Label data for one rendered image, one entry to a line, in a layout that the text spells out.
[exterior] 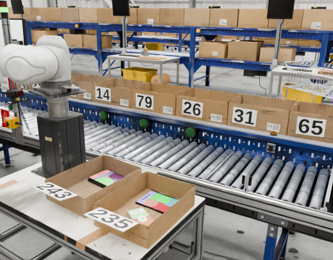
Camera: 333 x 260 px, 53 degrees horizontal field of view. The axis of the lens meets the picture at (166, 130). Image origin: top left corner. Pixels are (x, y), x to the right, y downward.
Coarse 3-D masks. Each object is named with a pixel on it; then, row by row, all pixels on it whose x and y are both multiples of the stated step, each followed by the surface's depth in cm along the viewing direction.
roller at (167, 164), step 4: (192, 144) 232; (196, 144) 235; (184, 148) 224; (188, 148) 226; (192, 148) 229; (180, 152) 218; (184, 152) 220; (188, 152) 224; (172, 156) 211; (176, 156) 212; (180, 156) 215; (168, 160) 205; (172, 160) 207; (176, 160) 210; (164, 164) 200; (168, 164) 202; (172, 164) 206; (160, 168) 197; (164, 168) 198
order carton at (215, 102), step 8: (192, 88) 263; (176, 96) 242; (184, 96) 239; (192, 96) 266; (200, 96) 264; (208, 96) 261; (216, 96) 258; (224, 96) 254; (232, 96) 251; (176, 104) 244; (208, 104) 231; (216, 104) 228; (224, 104) 225; (176, 112) 246; (208, 112) 233; (216, 112) 230; (224, 112) 227; (200, 120) 238; (208, 120) 234; (224, 120) 228
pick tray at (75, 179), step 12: (108, 156) 184; (72, 168) 170; (84, 168) 177; (96, 168) 184; (108, 168) 187; (120, 168) 181; (132, 168) 175; (48, 180) 159; (60, 180) 165; (72, 180) 172; (84, 180) 177; (120, 180) 159; (84, 192) 165; (96, 192) 147; (108, 192) 154; (60, 204) 154; (72, 204) 149; (84, 204) 143; (84, 216) 146
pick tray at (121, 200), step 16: (144, 176) 167; (160, 176) 164; (112, 192) 148; (128, 192) 158; (144, 192) 166; (160, 192) 166; (176, 192) 161; (192, 192) 152; (96, 208) 137; (112, 208) 150; (128, 208) 152; (144, 208) 152; (176, 208) 141; (96, 224) 140; (160, 224) 132; (128, 240) 132; (144, 240) 127
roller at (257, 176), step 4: (264, 160) 208; (268, 160) 208; (272, 160) 212; (264, 164) 202; (268, 164) 204; (260, 168) 197; (264, 168) 198; (268, 168) 203; (256, 172) 192; (260, 172) 192; (264, 172) 196; (252, 176) 188; (256, 176) 186; (260, 176) 189; (252, 180) 182; (256, 180) 183; (260, 180) 188; (252, 184) 178; (256, 184) 181; (248, 188) 174; (252, 188) 175
